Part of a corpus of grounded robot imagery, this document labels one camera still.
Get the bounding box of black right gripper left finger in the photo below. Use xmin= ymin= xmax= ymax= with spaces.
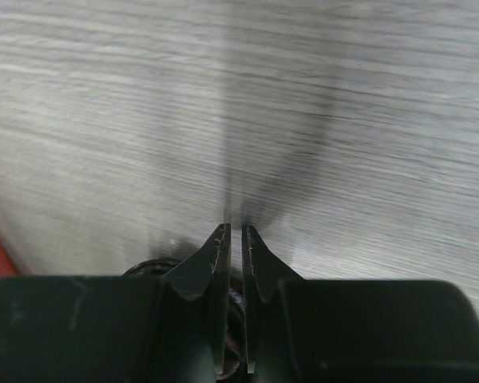
xmin=0 ymin=224 xmax=231 ymax=382

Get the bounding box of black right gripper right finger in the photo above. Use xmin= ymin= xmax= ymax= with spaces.
xmin=242 ymin=226 xmax=479 ymax=382

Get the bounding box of brown blue-flowered tie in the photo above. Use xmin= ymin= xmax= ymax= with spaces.
xmin=124 ymin=258 xmax=246 ymax=382

